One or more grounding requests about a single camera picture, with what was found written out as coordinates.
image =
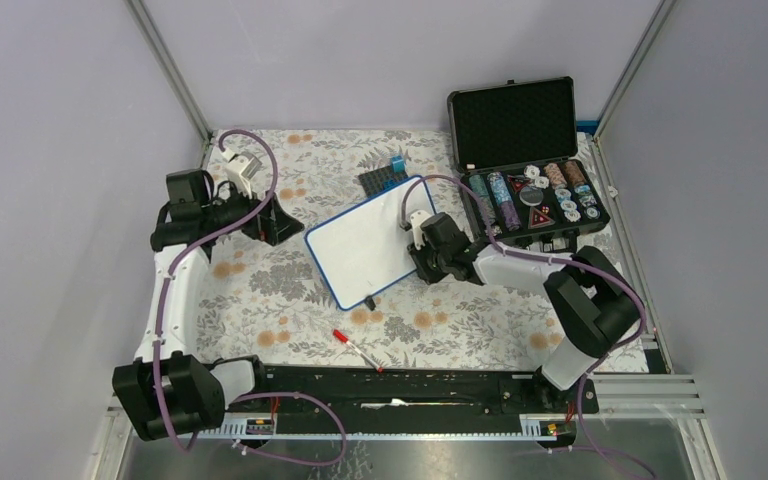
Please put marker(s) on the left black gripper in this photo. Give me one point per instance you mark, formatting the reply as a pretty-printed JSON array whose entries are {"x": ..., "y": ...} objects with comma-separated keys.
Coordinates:
[{"x": 272, "y": 224}]

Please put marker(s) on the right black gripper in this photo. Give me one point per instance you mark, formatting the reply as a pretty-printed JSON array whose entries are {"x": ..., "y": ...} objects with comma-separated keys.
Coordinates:
[{"x": 418, "y": 257}]

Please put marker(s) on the blue framed whiteboard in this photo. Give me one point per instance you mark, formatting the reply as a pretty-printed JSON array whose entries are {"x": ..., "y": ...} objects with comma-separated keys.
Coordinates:
[{"x": 363, "y": 251}]

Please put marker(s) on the red capped marker pen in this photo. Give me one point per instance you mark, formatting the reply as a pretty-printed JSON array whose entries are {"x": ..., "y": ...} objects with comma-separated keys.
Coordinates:
[{"x": 357, "y": 350}]

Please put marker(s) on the black poker chip case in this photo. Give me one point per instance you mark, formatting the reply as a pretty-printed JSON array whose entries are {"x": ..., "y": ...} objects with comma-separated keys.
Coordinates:
[{"x": 516, "y": 147}]

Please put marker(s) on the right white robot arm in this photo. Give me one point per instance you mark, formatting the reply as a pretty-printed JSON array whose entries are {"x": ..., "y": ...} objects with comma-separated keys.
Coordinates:
[{"x": 594, "y": 304}]

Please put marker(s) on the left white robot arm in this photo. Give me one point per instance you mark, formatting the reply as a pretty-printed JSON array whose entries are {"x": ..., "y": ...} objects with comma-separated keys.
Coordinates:
[{"x": 167, "y": 390}]

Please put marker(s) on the floral table mat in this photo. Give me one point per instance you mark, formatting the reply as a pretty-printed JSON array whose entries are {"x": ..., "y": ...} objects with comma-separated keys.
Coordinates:
[{"x": 273, "y": 301}]

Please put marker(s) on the grey lego baseplate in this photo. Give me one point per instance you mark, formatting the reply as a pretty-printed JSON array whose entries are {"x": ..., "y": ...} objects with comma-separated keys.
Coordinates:
[{"x": 376, "y": 181}]

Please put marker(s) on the blue lego brick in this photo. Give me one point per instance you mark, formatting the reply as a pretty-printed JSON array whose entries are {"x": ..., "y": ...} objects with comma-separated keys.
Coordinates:
[{"x": 397, "y": 164}]

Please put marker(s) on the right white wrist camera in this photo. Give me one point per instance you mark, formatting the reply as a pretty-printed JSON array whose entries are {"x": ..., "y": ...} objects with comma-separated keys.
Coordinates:
[{"x": 414, "y": 223}]

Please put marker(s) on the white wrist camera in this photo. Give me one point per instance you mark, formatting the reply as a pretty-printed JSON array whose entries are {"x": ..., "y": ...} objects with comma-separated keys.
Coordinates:
[
  {"x": 414, "y": 223},
  {"x": 240, "y": 170}
]

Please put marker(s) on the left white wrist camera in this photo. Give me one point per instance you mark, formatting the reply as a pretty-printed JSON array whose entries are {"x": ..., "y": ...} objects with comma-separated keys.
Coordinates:
[{"x": 240, "y": 170}]

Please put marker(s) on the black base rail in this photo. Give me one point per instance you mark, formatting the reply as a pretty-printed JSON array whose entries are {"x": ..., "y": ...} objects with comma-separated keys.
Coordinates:
[{"x": 307, "y": 400}]

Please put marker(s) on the blue corner bracket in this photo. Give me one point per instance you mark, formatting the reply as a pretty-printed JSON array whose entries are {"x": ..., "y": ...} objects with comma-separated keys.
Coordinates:
[{"x": 587, "y": 126}]

